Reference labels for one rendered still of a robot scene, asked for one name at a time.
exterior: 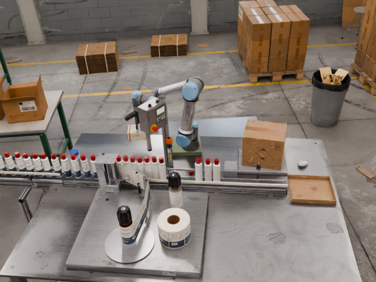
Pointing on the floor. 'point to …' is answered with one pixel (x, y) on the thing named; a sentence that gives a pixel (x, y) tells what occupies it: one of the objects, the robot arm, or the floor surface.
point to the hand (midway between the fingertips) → (137, 130)
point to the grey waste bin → (326, 107)
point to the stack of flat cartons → (97, 57)
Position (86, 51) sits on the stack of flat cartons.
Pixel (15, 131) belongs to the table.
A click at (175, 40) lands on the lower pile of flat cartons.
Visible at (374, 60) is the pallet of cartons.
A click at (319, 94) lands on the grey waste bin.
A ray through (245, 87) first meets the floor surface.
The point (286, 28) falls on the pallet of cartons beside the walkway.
